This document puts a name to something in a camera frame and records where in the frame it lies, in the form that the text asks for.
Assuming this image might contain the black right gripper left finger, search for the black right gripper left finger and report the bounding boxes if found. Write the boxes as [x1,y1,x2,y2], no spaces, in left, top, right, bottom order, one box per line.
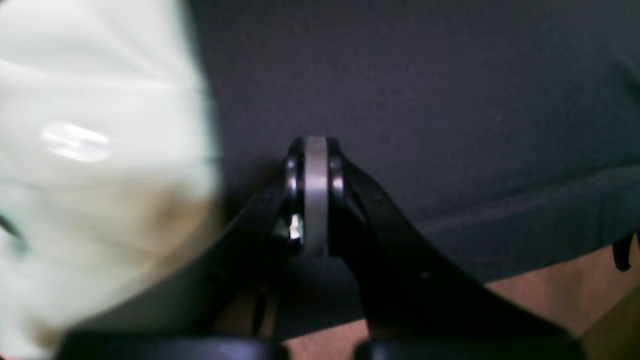
[55,137,318,360]

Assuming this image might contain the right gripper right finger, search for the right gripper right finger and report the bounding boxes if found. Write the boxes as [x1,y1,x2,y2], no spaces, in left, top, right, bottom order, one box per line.
[316,137,585,360]

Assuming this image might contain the light green T-shirt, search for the light green T-shirt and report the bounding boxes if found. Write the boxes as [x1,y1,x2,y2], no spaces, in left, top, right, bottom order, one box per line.
[0,0,222,360]

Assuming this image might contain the black table cloth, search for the black table cloth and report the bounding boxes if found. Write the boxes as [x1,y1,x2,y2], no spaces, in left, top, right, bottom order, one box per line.
[188,0,639,283]

